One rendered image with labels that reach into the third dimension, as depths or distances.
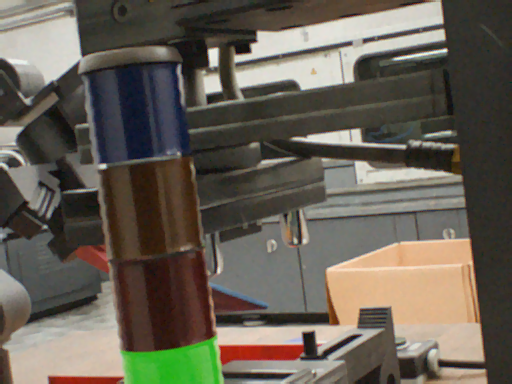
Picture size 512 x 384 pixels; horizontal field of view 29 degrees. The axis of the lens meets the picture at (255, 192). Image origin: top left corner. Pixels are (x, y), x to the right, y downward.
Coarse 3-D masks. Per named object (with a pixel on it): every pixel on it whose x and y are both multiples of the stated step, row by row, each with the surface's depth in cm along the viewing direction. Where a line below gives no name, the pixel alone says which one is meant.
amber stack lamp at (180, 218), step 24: (120, 168) 35; (144, 168) 35; (168, 168) 36; (192, 168) 37; (120, 192) 36; (144, 192) 35; (168, 192) 36; (192, 192) 37; (120, 216) 36; (144, 216) 35; (168, 216) 36; (192, 216) 36; (120, 240) 36; (144, 240) 35; (168, 240) 36; (192, 240) 36
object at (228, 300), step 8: (216, 288) 81; (224, 288) 82; (112, 296) 91; (216, 296) 84; (224, 296) 83; (232, 296) 83; (240, 296) 83; (216, 304) 87; (224, 304) 86; (232, 304) 86; (240, 304) 85; (248, 304) 85; (256, 304) 84; (264, 304) 85
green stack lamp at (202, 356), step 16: (128, 352) 37; (160, 352) 36; (176, 352) 36; (192, 352) 36; (208, 352) 36; (128, 368) 36; (144, 368) 36; (160, 368) 36; (176, 368) 36; (192, 368) 36; (208, 368) 36
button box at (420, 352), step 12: (408, 348) 98; (420, 348) 98; (432, 348) 99; (408, 360) 95; (420, 360) 96; (432, 360) 96; (444, 360) 97; (456, 360) 96; (468, 360) 96; (480, 360) 97; (408, 372) 95; (420, 372) 96; (432, 372) 97
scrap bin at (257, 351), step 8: (224, 344) 97; (232, 344) 97; (240, 344) 96; (248, 344) 96; (256, 344) 95; (264, 344) 95; (272, 344) 95; (280, 344) 94; (288, 344) 94; (296, 344) 93; (320, 344) 92; (224, 352) 97; (232, 352) 97; (240, 352) 96; (248, 352) 96; (256, 352) 95; (264, 352) 95; (272, 352) 95; (280, 352) 94; (288, 352) 94; (296, 352) 93; (224, 360) 97; (232, 360) 97; (48, 376) 94; (56, 376) 93; (64, 376) 93; (72, 376) 92; (80, 376) 92; (88, 376) 91; (96, 376) 91; (104, 376) 90; (112, 376) 90; (120, 376) 89
